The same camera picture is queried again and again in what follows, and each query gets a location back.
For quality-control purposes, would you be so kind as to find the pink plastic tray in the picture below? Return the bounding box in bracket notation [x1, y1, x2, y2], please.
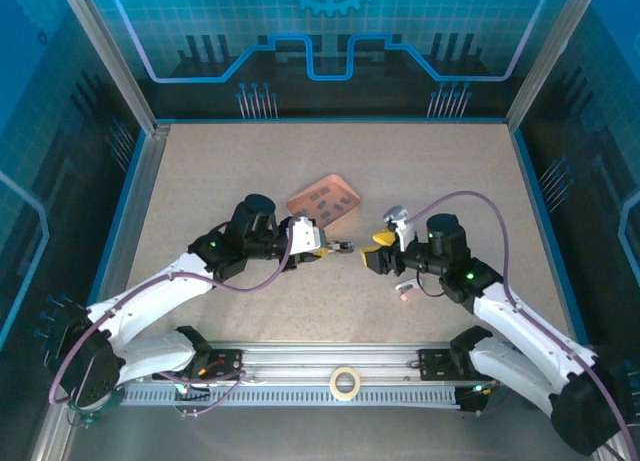
[285, 174, 362, 227]

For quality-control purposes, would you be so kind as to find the masking tape roll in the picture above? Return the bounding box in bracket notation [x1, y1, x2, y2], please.
[328, 365, 362, 401]

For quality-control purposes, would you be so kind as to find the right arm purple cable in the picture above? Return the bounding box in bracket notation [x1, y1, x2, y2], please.
[405, 189, 637, 461]

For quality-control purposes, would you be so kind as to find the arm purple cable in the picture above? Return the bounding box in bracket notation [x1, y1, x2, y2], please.
[48, 215, 309, 407]
[405, 189, 637, 461]

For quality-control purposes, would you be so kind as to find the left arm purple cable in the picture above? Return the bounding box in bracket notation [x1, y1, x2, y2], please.
[48, 215, 309, 407]

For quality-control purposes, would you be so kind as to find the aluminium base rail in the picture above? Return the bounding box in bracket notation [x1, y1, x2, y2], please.
[149, 341, 601, 383]

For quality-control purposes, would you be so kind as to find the aluminium side frame beam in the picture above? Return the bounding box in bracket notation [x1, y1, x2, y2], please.
[29, 125, 169, 461]

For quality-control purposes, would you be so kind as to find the grey slotted cable duct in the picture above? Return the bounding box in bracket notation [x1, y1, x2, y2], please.
[119, 385, 462, 408]

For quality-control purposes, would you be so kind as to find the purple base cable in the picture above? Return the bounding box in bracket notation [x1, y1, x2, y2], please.
[158, 368, 249, 418]

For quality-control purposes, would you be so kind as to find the aluminium frame corner post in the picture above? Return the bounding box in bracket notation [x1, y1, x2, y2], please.
[505, 0, 602, 128]
[54, 0, 172, 138]

